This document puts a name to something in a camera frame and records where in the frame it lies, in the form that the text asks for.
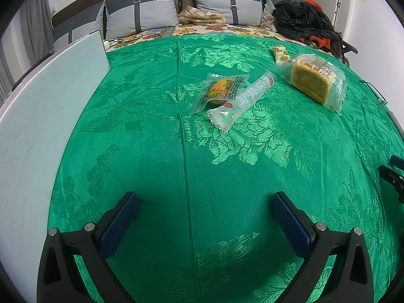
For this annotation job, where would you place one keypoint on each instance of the small yellow snack packet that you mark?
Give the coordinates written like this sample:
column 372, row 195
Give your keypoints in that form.
column 281, row 55

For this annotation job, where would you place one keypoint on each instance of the white board panel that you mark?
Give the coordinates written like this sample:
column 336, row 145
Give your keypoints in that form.
column 41, row 132

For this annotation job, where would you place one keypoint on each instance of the grey curtain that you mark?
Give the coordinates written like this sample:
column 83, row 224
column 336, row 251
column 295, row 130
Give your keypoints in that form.
column 22, row 38

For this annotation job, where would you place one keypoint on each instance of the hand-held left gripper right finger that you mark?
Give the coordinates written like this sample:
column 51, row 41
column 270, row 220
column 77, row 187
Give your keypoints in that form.
column 288, row 224

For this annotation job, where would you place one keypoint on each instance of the beige folded blanket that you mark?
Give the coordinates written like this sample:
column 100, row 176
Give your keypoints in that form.
column 202, row 17

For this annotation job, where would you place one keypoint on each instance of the floral bedsheet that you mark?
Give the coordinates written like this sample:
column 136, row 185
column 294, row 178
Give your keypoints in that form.
column 221, row 30

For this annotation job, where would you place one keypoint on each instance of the clear plastic bag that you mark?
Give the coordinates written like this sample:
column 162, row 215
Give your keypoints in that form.
column 268, row 20

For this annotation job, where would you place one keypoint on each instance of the black jacket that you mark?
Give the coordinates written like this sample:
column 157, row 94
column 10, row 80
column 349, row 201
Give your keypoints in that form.
column 299, row 20

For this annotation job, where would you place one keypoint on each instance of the orange garment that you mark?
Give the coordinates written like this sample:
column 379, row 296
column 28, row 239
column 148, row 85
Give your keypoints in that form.
column 312, row 4

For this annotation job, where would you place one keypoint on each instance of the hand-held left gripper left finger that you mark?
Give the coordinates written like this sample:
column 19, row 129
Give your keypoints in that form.
column 120, row 221

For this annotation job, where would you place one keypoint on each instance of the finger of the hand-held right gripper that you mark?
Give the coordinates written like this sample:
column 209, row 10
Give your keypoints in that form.
column 393, row 180
column 398, row 160

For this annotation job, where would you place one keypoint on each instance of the burger gummy clear packet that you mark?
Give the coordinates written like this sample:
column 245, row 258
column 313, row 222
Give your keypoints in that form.
column 221, row 91

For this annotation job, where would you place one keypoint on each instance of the black chair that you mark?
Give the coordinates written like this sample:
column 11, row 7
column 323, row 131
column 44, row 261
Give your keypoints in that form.
column 345, row 45

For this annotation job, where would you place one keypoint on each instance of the green patterned cloth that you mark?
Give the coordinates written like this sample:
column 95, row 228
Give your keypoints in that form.
column 195, row 164

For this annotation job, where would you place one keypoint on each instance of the layered cake clear packet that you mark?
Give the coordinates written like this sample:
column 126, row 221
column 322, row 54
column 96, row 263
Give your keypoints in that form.
column 311, row 80

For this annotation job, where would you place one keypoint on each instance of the white wafer roll packet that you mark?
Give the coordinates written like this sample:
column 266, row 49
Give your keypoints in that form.
column 246, row 99

